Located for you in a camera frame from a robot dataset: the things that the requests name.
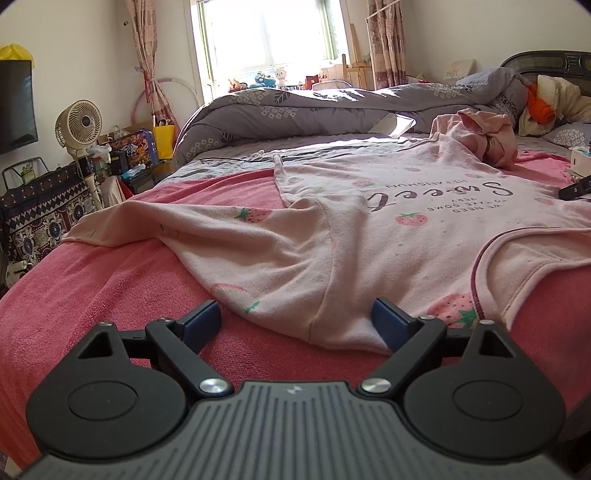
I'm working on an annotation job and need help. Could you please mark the pink white hula hoop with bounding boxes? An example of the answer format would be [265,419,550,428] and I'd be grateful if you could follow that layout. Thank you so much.
[131,78,204,130]

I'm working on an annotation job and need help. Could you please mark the colourful toy box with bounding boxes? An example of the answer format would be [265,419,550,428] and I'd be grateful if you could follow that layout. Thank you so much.
[108,129,160,169]

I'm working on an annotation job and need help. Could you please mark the yellow gift bag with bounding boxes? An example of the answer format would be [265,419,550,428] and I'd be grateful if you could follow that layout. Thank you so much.
[152,122,176,160]

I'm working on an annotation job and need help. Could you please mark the white paper sheet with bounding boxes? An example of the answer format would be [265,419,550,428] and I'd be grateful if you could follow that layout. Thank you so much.
[369,113,416,139]

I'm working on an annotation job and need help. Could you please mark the beige standing fan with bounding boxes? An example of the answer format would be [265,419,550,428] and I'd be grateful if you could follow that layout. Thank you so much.
[54,99,105,213]

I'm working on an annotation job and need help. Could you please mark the grey bed sheet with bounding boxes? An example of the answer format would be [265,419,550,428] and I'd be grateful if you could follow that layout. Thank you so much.
[173,131,575,183]

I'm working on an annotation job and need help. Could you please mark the grey patterned pillow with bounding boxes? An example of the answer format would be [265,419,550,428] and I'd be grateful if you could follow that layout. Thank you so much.
[540,121,591,149]

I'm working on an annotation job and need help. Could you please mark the black television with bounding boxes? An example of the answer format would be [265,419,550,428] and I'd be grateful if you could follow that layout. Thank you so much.
[0,59,38,155]

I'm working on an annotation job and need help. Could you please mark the orange cloth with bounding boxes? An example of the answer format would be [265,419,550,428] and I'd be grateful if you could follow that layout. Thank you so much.
[526,83,555,125]

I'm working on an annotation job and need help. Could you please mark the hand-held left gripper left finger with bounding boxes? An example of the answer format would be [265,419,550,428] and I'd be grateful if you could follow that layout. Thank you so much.
[76,300,234,401]

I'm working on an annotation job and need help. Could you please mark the grey patterned quilt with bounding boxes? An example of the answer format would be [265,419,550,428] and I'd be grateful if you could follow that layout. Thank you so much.
[172,68,532,162]

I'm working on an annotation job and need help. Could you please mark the dark bed headboard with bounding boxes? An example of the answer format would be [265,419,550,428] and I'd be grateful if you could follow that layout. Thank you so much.
[501,50,591,97]

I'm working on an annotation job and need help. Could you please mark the cream cloth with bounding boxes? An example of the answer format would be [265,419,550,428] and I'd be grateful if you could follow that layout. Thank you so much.
[519,75,591,137]

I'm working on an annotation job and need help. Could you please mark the wooden easel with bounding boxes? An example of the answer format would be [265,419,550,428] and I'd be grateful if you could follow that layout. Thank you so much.
[339,53,372,88]

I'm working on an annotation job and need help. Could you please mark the black phone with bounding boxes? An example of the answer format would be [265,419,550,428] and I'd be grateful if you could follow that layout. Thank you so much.
[558,178,591,201]

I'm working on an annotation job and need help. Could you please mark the pink strawberry print shirt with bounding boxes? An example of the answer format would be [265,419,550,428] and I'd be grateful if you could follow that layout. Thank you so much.
[61,115,591,357]

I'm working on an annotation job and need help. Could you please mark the pink floral curtain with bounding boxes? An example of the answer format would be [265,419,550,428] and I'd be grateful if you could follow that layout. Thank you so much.
[124,0,172,125]
[367,0,409,90]

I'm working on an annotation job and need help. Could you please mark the window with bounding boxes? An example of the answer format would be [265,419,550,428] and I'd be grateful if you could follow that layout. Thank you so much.
[191,0,352,100]

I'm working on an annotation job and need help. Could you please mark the pink blanket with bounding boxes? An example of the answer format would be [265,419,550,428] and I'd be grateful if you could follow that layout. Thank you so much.
[0,152,591,467]

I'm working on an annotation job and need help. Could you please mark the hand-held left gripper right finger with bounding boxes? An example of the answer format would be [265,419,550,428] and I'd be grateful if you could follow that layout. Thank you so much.
[360,298,515,400]

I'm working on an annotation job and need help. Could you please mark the tissue pack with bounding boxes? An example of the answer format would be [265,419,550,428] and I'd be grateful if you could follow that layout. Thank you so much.
[569,145,591,177]

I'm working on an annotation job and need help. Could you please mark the yellow plastic bag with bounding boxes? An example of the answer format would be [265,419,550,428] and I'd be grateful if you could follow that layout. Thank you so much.
[0,44,35,61]

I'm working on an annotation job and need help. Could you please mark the pink crumpled pants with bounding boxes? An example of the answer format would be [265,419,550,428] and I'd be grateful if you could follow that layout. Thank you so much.
[457,108,519,169]

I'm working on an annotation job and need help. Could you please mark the patterned storage bag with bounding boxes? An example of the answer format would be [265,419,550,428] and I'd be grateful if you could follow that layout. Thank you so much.
[0,157,100,266]

